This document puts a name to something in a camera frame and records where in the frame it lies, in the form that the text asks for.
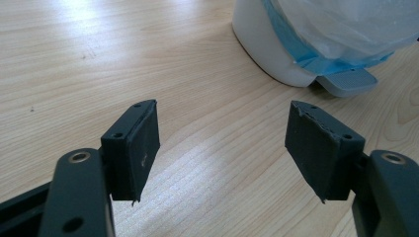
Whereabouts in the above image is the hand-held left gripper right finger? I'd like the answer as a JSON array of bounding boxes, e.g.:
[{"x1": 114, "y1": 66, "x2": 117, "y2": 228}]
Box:
[{"x1": 285, "y1": 100, "x2": 367, "y2": 204}]

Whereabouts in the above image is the white pedal bin grey lid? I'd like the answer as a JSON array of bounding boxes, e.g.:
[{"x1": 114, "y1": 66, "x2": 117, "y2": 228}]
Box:
[{"x1": 231, "y1": 0, "x2": 419, "y2": 99}]

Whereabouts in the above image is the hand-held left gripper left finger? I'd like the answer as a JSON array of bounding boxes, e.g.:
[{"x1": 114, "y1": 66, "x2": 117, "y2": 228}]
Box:
[{"x1": 100, "y1": 99, "x2": 161, "y2": 207}]

